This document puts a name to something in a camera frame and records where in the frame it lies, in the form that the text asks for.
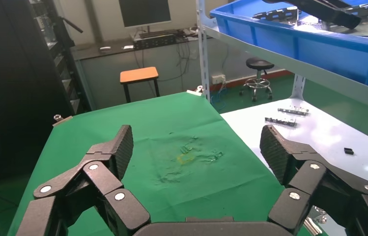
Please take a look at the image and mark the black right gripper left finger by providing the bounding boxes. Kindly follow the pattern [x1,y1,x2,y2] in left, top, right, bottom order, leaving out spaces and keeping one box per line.
[16,124,151,236]

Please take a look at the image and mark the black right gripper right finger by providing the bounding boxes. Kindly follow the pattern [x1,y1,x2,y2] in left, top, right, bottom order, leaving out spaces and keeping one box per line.
[259,125,368,236]

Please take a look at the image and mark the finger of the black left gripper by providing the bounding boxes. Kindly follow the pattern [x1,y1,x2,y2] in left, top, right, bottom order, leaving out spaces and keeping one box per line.
[261,0,363,30]

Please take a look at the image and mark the blue plastic bin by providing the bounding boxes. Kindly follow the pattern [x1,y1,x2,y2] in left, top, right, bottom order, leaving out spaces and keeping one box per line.
[209,0,368,95]

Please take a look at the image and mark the silver metal binder clip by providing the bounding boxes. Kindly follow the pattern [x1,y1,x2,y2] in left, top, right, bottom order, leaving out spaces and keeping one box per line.
[53,114,73,127]
[186,85,204,97]
[303,208,328,236]

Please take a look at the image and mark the white metal shelf rack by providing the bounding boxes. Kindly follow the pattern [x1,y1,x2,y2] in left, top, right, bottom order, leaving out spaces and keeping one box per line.
[196,0,368,113]

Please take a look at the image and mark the black stool with chrome base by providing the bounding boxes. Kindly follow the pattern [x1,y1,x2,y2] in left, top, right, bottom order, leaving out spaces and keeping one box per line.
[239,58,275,102]

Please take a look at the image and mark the green cloth mat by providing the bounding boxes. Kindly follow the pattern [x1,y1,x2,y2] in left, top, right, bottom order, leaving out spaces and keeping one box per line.
[7,91,329,236]

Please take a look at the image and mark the grey office desk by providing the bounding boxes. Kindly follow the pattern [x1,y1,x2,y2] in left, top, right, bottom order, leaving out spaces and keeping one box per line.
[71,30,204,112]

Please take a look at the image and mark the orange wooden stool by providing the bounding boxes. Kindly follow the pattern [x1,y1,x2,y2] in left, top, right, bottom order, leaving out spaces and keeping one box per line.
[120,66,161,104]

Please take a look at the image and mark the black equipment cabinet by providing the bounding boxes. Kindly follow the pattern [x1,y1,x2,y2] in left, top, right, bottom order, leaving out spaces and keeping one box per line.
[0,0,90,183]

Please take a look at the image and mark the black equipment box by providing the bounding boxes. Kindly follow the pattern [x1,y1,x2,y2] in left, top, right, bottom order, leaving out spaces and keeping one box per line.
[134,32,177,50]

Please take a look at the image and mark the black computer monitor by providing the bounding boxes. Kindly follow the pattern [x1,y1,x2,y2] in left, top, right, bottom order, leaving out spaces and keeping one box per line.
[118,0,172,33]

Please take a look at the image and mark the dark metal rail part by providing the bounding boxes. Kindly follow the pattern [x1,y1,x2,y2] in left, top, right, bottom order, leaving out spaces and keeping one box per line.
[264,117,298,127]
[277,107,310,116]

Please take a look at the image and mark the blue coiled cable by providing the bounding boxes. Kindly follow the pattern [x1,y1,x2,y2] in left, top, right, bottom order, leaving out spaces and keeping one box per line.
[210,85,230,112]

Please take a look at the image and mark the black hanging desk cables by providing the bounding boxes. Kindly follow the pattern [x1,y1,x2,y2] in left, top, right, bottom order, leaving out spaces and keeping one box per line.
[131,42,200,84]

